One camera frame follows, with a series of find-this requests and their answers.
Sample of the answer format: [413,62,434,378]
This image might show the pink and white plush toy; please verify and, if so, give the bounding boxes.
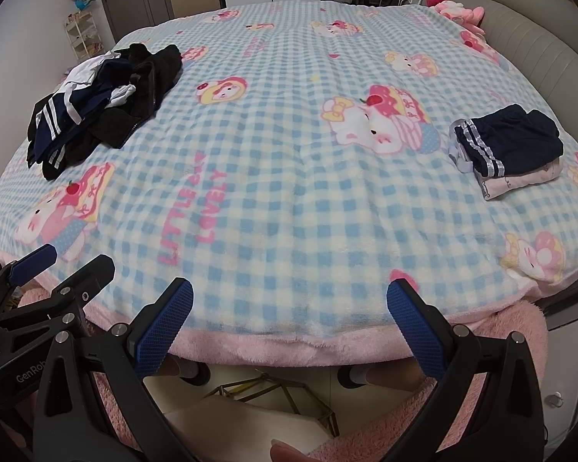
[431,0,468,22]

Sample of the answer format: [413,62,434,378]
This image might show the white garment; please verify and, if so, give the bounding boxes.
[60,53,138,107]

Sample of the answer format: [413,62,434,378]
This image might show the pink plush cloth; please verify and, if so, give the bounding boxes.
[14,293,550,462]

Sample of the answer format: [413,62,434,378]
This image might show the grey upholstered bed headboard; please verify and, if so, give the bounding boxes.
[421,0,578,164]

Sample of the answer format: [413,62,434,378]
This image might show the folded navy striped shorts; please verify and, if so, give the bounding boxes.
[450,104,565,179]

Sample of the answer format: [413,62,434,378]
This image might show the person's right hand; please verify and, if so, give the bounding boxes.
[270,439,319,462]

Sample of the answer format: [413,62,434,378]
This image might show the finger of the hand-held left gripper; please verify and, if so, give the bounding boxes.
[0,254,116,336]
[0,244,59,299]

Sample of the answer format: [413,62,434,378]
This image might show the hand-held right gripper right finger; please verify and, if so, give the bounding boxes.
[386,279,545,462]

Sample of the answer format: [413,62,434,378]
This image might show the folded pink garment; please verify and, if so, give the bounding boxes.
[477,156,564,202]

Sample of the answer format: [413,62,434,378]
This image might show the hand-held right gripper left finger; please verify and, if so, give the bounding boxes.
[33,276,196,462]

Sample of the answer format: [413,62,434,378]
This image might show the white storage rack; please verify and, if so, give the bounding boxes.
[64,10,102,61]

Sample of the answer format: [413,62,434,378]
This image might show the blue checked printed blanket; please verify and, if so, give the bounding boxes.
[0,0,578,362]

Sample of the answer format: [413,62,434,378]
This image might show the gold wire frame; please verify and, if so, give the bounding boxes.
[202,370,340,439]

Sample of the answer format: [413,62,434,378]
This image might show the grey bed leg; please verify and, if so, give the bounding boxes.
[171,358,210,386]
[337,366,371,390]

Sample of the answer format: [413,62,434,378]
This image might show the white bedside cabinet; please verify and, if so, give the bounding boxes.
[542,279,578,448]

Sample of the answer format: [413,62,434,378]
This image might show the navy white-striped pants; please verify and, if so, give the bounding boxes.
[26,60,136,164]

